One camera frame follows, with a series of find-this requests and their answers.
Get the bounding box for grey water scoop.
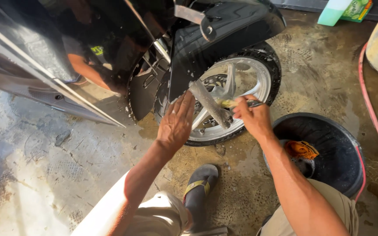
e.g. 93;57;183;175
264;139;316;179

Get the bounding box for flat grey stone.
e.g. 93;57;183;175
54;129;73;147

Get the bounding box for person's right hand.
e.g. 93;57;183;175
232;95;273;140

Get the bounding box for beige shorts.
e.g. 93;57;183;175
71;170;360;236

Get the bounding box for small yellow bristle brush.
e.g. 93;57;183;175
217;98;264;109

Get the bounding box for dirty silver fork leg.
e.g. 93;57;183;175
188;80;234;130

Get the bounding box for black plastic bucket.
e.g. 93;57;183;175
263;112;366;199

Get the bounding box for black front fender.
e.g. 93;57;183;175
169;0;287;103

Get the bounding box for grey sandal yellow strap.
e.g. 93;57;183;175
182;164;219;231

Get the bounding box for orange cloth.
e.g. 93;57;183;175
284;140;320;160

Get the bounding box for mint green block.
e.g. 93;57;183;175
317;0;354;27

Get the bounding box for black scooter body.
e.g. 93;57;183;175
0;0;177;128

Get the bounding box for front wheel silver rim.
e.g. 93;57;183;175
153;41;282;147

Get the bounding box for green detergent packet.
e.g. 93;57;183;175
340;0;373;23

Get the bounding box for metal brake disc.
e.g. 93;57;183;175
202;74;229;95

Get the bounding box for silver metal bracket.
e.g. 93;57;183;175
174;3;218;42

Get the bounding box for person's left hand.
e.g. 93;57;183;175
156;91;196;154

